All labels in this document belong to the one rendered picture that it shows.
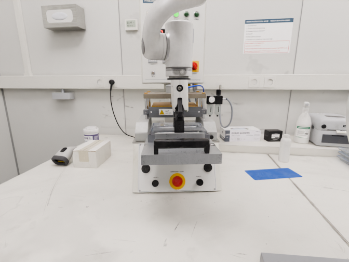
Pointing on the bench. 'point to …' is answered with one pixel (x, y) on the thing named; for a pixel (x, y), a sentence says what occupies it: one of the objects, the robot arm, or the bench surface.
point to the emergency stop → (177, 181)
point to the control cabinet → (198, 74)
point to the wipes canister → (91, 133)
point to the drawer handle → (168, 143)
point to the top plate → (170, 93)
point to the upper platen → (171, 104)
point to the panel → (144, 178)
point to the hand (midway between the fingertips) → (178, 125)
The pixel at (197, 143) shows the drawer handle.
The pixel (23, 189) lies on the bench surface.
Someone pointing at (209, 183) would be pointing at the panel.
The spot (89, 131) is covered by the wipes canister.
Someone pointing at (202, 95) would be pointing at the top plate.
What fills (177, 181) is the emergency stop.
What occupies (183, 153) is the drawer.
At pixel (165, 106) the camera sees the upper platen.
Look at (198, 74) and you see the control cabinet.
